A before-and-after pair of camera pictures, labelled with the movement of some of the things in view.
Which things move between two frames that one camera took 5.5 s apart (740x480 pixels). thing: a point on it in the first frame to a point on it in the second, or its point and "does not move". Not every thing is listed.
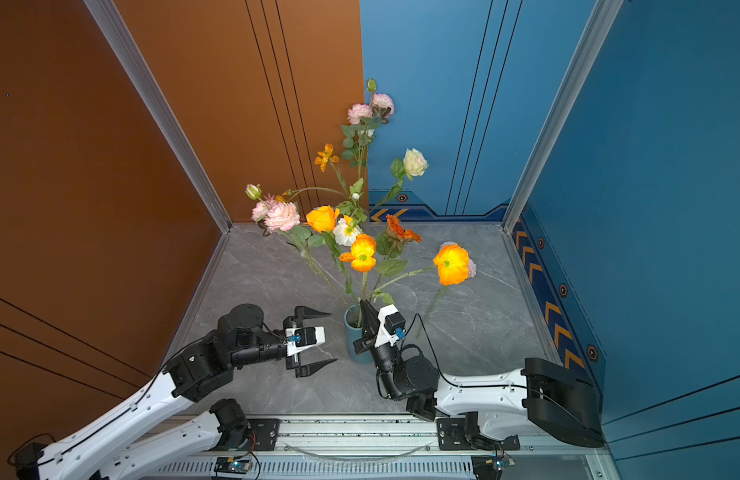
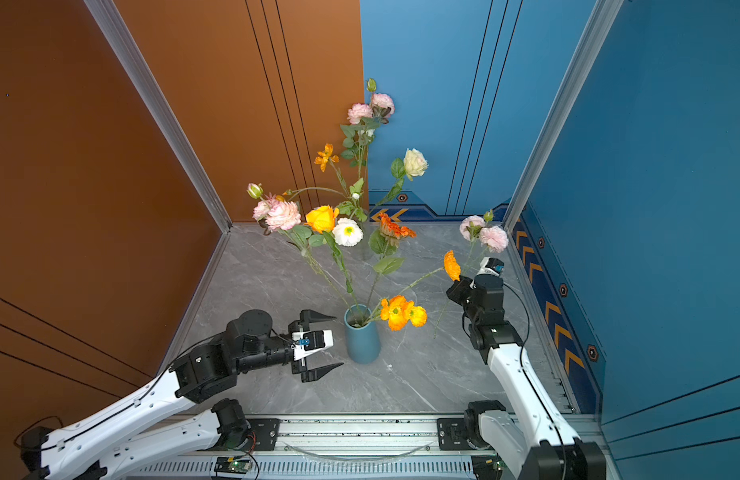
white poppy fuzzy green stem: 347,229 does not move
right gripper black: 369,333 to 458,287
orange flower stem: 362,258 to 398,312
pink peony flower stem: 454,267 to 484,235
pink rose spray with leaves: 363,119 does not move
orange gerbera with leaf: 390,243 does not move
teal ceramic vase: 353,329 does not move
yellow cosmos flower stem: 325,158 does not move
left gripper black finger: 301,313 does not move
